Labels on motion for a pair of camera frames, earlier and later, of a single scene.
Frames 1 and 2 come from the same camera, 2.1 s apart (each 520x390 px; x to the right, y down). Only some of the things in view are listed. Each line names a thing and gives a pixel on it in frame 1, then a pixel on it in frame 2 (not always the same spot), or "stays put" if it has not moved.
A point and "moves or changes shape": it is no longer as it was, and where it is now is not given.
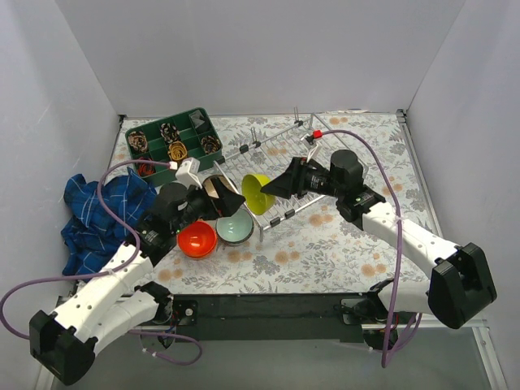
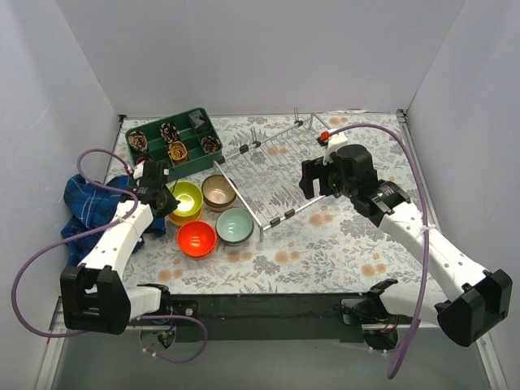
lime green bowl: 257,201 moves or changes shape
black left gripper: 208,199 -> 150,175
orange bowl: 197,238 stays put
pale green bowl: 236,229 stays put
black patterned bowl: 226,182 stays put
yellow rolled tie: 177,150 stays put
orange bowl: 197,247 stays put
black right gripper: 299,177 -> 318,179
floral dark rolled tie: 169,132 stays put
